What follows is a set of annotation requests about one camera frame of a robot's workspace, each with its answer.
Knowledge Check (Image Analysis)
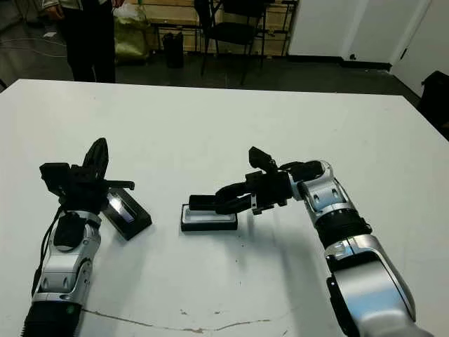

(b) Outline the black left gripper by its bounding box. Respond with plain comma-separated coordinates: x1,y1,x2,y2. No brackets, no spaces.
58,138,136,216

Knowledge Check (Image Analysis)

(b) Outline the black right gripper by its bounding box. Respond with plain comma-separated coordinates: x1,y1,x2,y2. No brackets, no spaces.
215,171,293,216

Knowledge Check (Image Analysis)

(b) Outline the black camera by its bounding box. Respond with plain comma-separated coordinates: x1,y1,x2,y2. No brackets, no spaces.
188,194,220,211

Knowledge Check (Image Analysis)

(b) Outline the black box lid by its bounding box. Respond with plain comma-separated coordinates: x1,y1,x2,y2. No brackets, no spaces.
100,188,153,242

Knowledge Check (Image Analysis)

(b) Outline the black box base white insert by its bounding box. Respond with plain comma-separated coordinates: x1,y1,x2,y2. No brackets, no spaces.
180,202,239,233

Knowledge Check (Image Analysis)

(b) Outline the person in beige jacket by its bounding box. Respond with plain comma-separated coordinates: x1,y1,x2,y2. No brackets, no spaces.
42,0,117,84

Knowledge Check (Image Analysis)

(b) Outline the green sack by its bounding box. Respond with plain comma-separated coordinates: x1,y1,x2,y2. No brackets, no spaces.
114,6,158,66

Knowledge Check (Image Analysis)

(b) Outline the small black bin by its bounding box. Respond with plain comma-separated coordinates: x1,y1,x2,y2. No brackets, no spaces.
161,32,185,70

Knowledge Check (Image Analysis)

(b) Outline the white plastic bag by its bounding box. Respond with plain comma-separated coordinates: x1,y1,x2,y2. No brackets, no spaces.
114,4,142,19

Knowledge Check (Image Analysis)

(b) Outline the black mesh office chair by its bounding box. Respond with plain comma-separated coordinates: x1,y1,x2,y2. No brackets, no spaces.
206,0,272,86

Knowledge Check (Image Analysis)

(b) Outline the white door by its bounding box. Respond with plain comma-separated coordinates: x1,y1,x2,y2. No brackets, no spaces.
390,0,449,103

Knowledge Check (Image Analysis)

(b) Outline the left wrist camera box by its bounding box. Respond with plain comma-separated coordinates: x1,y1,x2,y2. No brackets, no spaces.
39,161,72,197

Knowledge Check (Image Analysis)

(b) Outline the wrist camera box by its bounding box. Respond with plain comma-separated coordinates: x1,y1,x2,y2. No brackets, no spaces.
248,146,280,175
39,161,72,197

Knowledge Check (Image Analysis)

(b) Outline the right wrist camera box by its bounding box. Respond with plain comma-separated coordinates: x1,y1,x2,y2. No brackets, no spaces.
248,146,280,175

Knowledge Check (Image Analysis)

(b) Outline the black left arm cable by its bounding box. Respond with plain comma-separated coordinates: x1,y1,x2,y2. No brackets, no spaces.
30,206,71,298

